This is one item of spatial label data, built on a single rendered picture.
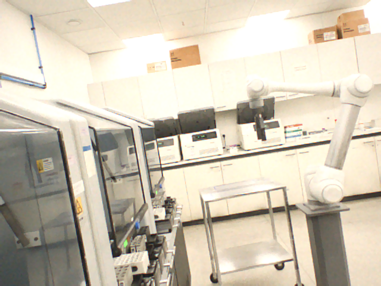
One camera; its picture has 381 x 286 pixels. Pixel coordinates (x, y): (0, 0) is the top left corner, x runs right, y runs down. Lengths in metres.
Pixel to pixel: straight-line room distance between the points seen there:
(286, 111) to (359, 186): 1.45
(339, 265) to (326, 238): 0.19
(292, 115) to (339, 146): 3.15
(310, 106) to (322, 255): 3.25
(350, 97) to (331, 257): 1.00
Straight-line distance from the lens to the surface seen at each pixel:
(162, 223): 2.00
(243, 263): 2.56
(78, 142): 0.99
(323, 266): 2.32
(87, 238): 0.95
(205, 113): 4.51
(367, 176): 4.87
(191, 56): 4.69
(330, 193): 1.94
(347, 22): 5.25
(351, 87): 1.97
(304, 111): 5.16
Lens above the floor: 1.35
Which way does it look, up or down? 3 degrees down
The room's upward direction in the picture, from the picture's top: 10 degrees counter-clockwise
